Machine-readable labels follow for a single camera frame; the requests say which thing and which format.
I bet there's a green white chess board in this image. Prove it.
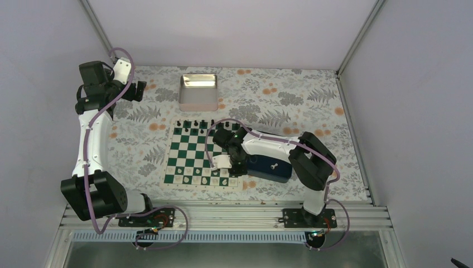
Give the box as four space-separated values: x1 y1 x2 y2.
160 118 245 192

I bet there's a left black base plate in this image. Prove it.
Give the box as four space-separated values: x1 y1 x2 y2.
118 208 175 228

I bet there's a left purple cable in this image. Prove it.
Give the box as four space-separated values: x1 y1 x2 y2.
83 47 189 251

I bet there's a floral patterned table mat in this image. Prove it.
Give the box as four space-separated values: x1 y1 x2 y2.
108 66 368 202

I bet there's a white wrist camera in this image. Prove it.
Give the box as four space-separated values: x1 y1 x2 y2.
211 155 232 170
113 57 132 85

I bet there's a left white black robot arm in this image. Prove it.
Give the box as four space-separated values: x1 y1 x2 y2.
60 57 156 226

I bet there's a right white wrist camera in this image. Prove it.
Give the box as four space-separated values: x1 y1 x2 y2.
211 155 232 170

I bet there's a pink metal tin box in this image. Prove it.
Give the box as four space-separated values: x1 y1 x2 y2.
178 74 218 112

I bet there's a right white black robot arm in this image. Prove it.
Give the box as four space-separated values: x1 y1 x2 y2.
208 126 339 227

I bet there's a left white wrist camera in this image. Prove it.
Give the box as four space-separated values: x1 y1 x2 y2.
113 57 132 85

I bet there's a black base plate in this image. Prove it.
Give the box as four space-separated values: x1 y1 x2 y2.
278 208 337 228
118 208 175 228

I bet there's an aluminium frame post left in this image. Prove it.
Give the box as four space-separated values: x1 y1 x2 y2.
79 0 112 52

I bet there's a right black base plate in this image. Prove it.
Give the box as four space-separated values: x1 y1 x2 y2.
278 208 337 228

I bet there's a dark blue plastic tray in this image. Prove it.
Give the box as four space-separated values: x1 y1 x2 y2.
247 155 293 183

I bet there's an aluminium front rail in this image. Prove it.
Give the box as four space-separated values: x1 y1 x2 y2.
59 204 393 232

